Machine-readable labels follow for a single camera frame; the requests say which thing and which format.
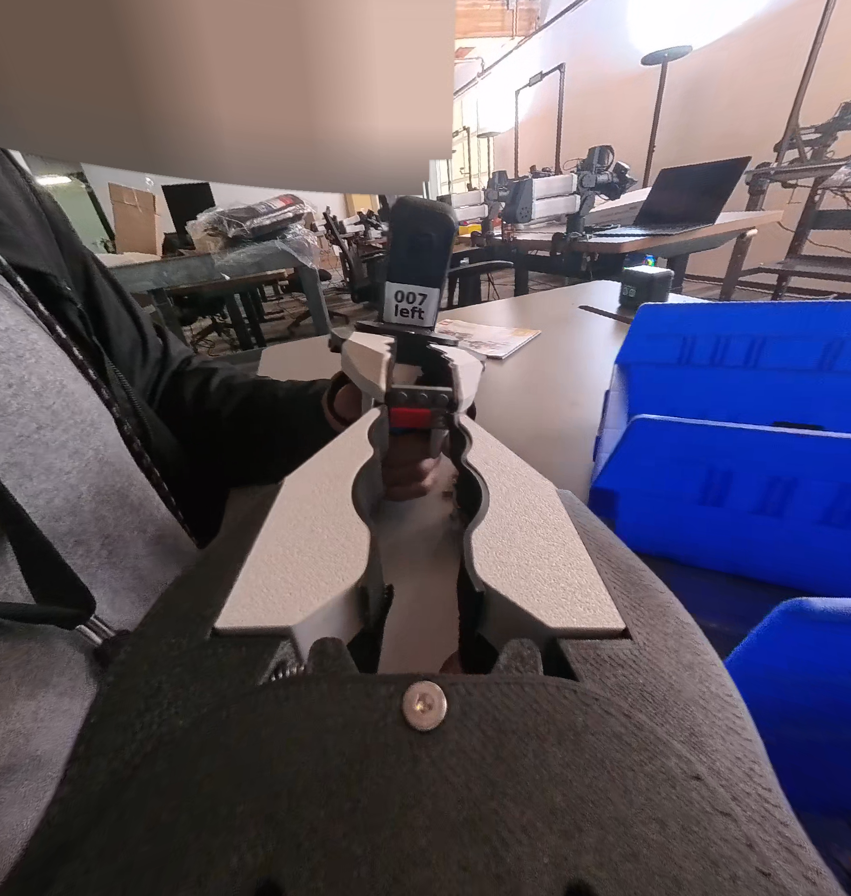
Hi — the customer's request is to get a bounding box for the white robot base unit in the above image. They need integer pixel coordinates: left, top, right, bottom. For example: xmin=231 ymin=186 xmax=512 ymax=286
xmin=502 ymin=174 xmax=582 ymax=226
xmin=453 ymin=188 xmax=499 ymax=224

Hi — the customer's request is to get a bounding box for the instruction booklet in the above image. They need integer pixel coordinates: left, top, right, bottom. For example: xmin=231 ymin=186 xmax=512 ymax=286
xmin=434 ymin=318 xmax=543 ymax=361

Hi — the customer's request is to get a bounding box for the person's grey sweatshirt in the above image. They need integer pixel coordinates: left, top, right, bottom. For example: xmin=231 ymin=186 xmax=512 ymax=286
xmin=0 ymin=265 xmax=204 ymax=896

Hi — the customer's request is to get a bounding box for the plastic wrapped black bundle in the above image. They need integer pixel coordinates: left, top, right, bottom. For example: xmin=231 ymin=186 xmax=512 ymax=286
xmin=186 ymin=195 xmax=309 ymax=244

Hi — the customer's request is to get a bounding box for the person's left hand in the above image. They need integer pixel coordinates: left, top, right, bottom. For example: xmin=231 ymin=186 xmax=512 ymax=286
xmin=324 ymin=374 xmax=442 ymax=503

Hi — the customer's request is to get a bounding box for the black laptop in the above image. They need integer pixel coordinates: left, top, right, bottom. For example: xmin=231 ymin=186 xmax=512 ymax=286
xmin=592 ymin=155 xmax=753 ymax=239

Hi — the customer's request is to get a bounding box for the brown cardboard box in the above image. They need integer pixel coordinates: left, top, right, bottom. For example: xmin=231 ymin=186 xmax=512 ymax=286
xmin=106 ymin=182 xmax=163 ymax=256

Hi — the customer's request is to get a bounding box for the blue plastic bin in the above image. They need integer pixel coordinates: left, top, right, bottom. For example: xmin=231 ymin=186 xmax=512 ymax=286
xmin=721 ymin=595 xmax=851 ymax=821
xmin=586 ymin=413 xmax=851 ymax=601
xmin=602 ymin=300 xmax=851 ymax=438

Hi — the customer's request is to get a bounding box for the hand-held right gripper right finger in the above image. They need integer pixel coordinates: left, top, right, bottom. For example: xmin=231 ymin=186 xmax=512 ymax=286
xmin=448 ymin=413 xmax=628 ymax=641

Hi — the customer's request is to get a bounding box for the black office chair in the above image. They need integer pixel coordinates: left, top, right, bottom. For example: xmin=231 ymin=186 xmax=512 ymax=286
xmin=445 ymin=259 xmax=516 ymax=310
xmin=322 ymin=206 xmax=390 ymax=312

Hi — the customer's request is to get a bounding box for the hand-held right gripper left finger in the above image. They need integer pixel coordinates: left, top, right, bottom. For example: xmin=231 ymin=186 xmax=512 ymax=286
xmin=211 ymin=407 xmax=394 ymax=659

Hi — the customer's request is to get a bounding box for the robot station table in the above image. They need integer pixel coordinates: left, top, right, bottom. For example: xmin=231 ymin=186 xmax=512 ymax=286
xmin=742 ymin=126 xmax=851 ymax=303

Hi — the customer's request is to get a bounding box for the black floor lamp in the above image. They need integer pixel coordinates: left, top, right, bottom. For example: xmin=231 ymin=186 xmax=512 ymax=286
xmin=640 ymin=45 xmax=694 ymax=191

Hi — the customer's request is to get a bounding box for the black speckled drawstring cord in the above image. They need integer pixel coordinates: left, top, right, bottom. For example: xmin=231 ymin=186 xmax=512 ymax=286
xmin=0 ymin=234 xmax=197 ymax=543

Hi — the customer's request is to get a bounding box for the small black device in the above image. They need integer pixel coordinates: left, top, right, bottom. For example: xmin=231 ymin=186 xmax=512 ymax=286
xmin=618 ymin=265 xmax=676 ymax=311

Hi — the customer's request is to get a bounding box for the grey metal table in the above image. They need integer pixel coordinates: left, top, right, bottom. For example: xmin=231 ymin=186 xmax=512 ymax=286
xmin=95 ymin=238 xmax=334 ymax=352

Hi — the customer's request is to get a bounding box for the person's black jacket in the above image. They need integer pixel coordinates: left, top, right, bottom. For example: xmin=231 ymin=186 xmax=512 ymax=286
xmin=0 ymin=143 xmax=209 ymax=550

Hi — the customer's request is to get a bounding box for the grey desk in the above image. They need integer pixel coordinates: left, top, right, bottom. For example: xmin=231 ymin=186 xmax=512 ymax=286
xmin=256 ymin=279 xmax=706 ymax=674

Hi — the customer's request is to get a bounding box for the red and teal brick assembly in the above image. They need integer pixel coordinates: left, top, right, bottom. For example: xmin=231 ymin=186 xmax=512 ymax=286
xmin=385 ymin=386 xmax=456 ymax=430

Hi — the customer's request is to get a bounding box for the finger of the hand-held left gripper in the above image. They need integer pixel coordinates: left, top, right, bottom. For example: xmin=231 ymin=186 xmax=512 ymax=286
xmin=438 ymin=346 xmax=485 ymax=422
xmin=340 ymin=332 xmax=400 ymax=407

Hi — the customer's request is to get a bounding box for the black metal frame rig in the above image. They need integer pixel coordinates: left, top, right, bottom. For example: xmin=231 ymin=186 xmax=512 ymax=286
xmin=774 ymin=0 xmax=841 ymax=169

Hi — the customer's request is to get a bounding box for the black lanyard strap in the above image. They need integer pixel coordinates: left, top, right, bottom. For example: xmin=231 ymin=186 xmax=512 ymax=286
xmin=0 ymin=434 xmax=118 ymax=645

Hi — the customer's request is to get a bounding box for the person's left forearm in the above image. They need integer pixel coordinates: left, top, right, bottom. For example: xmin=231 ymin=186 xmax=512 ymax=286
xmin=141 ymin=342 xmax=341 ymax=494

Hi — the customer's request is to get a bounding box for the black monitor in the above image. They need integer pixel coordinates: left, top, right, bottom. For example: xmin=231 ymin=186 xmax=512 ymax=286
xmin=159 ymin=182 xmax=218 ymax=237

